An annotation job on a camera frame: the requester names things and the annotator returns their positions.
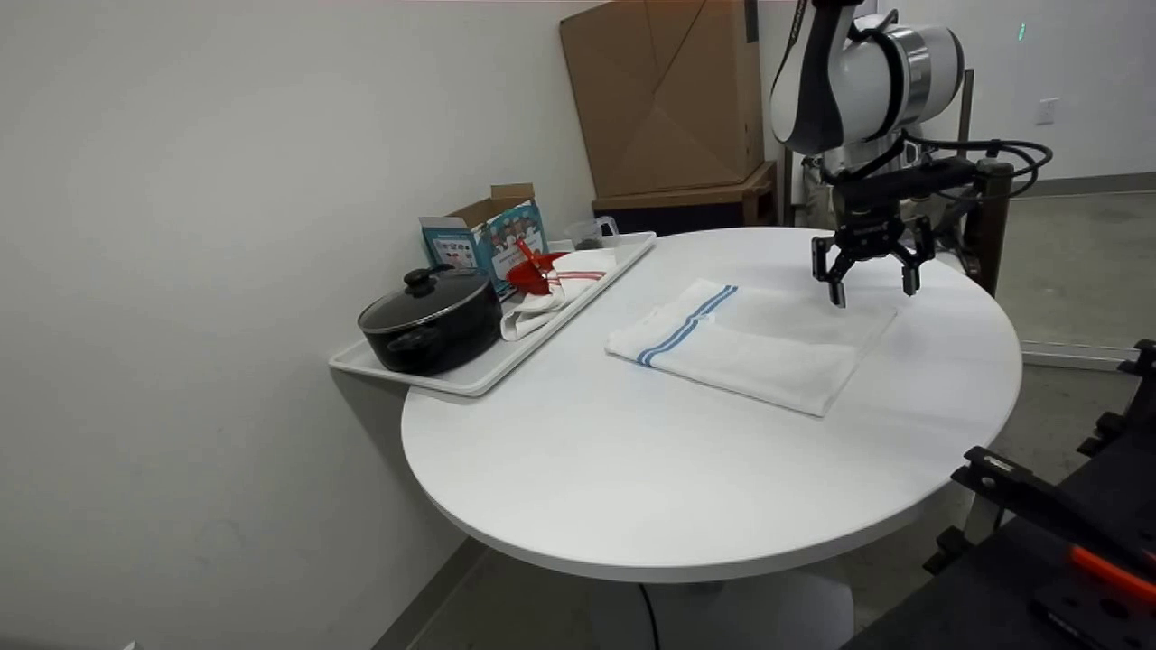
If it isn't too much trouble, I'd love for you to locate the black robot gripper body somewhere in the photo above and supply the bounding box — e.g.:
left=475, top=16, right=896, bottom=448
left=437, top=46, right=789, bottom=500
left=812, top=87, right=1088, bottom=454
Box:
left=828, top=183, right=946, bottom=259

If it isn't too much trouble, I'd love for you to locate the white towel with blue stripes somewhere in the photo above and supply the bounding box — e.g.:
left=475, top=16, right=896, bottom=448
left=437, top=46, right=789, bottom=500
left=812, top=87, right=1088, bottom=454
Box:
left=602, top=280, right=910, bottom=424

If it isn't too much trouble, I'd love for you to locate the khaki grey backpack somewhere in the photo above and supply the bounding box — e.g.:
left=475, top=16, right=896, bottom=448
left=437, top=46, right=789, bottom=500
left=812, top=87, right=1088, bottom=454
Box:
left=789, top=148, right=846, bottom=230

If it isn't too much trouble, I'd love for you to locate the dark wooden chair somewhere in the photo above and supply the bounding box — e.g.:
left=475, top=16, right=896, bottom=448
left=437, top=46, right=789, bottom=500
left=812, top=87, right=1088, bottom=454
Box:
left=960, top=156, right=1020, bottom=299

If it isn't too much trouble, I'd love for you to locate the low wooden table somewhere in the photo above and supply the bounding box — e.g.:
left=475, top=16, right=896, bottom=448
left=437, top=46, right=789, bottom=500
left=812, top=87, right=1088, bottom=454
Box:
left=590, top=159, right=782, bottom=238

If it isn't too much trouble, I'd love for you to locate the large brown cardboard box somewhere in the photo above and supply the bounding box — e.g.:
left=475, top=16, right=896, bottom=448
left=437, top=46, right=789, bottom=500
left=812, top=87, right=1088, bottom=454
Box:
left=558, top=0, right=773, bottom=212

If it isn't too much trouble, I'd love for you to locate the white cloth with red stripe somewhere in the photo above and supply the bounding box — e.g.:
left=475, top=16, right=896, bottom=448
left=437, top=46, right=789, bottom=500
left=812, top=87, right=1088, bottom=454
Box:
left=495, top=246, right=621, bottom=342

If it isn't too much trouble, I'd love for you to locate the small red object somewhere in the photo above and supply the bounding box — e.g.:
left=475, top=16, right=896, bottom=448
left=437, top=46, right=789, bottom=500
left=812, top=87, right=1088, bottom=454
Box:
left=501, top=246, right=565, bottom=299

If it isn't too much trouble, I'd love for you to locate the colourful printed cardboard box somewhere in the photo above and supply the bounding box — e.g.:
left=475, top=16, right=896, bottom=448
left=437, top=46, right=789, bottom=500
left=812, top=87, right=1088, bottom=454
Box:
left=419, top=181, right=552, bottom=299

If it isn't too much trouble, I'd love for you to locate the black tripod stand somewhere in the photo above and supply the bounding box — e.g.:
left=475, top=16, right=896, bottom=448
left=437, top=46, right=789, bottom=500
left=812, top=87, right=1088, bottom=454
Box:
left=841, top=358, right=1156, bottom=650

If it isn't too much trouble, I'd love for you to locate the white rectangular tray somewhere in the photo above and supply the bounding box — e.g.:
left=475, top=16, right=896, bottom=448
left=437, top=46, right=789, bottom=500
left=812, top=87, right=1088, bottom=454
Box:
left=327, top=229, right=663, bottom=406

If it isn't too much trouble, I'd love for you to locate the black cooking pot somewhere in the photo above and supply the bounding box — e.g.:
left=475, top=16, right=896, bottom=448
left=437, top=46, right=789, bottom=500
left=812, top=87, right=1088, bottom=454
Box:
left=354, top=265, right=506, bottom=381

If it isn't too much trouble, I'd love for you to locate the black pot lid with knob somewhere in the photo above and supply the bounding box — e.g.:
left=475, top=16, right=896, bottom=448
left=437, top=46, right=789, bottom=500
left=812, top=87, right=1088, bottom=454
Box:
left=354, top=265, right=500, bottom=340

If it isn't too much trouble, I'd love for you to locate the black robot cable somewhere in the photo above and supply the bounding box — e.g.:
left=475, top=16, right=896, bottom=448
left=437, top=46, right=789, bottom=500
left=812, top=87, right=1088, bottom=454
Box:
left=914, top=134, right=1058, bottom=203

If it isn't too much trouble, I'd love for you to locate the orange-handled black clamp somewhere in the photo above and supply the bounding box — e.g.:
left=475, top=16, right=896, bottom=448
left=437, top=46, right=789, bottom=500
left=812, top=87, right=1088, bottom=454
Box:
left=949, top=445, right=1156, bottom=612

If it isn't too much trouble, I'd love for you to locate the thin black floor cable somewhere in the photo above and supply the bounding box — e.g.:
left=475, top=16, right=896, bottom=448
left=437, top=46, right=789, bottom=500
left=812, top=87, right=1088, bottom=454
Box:
left=637, top=581, right=669, bottom=650

